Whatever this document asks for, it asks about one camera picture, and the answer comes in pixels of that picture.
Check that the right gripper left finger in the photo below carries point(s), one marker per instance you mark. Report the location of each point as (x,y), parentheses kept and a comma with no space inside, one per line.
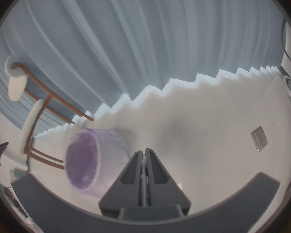
(121,193)

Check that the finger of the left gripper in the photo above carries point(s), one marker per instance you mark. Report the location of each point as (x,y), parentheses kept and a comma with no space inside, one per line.
(3,146)

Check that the purple plastic bag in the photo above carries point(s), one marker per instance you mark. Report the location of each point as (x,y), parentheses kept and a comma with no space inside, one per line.
(81,161)

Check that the pale blue curtain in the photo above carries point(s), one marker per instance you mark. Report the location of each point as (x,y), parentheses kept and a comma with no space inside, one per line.
(111,45)

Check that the white trash bin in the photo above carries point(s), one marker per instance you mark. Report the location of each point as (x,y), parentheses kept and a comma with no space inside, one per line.
(111,164)

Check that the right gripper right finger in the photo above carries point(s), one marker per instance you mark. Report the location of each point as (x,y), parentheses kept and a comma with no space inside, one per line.
(167,193)

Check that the wooden chair white cushions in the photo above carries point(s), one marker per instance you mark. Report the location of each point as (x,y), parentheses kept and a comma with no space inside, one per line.
(15,86)

